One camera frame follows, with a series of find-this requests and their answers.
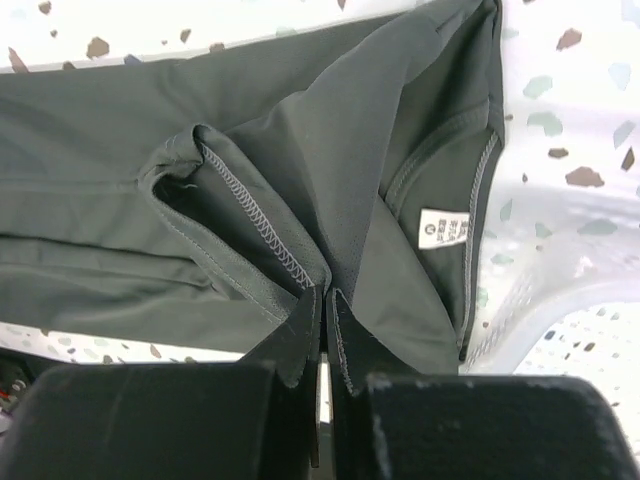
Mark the white plastic basket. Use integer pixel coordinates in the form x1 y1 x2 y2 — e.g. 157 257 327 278
457 259 640 451

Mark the grey t-shirt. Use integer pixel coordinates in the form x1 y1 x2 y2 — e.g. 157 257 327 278
1 1 504 374

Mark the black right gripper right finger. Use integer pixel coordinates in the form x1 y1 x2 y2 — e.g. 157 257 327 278
325 291 639 479

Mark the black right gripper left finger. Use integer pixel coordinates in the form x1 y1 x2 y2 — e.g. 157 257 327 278
1 288 322 479

